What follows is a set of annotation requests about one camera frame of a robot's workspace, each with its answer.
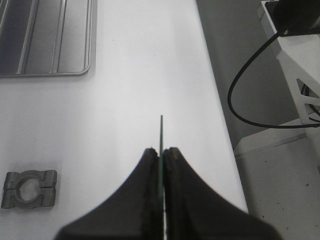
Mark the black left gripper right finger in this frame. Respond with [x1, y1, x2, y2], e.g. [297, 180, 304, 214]
[163, 147, 282, 240]

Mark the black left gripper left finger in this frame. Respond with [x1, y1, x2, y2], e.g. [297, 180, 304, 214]
[55, 148, 164, 240]

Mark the green circuit board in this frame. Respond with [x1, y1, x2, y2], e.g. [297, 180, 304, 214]
[158, 115, 167, 240]

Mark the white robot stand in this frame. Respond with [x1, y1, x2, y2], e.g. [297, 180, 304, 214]
[227, 0, 320, 153]

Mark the grey metal clamp block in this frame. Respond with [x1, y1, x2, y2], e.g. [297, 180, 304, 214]
[1, 169, 58, 209]

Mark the silver metal tray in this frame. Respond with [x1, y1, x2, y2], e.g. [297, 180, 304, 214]
[0, 0, 97, 78]

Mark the black cable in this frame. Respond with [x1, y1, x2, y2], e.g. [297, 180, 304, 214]
[227, 28, 320, 129]

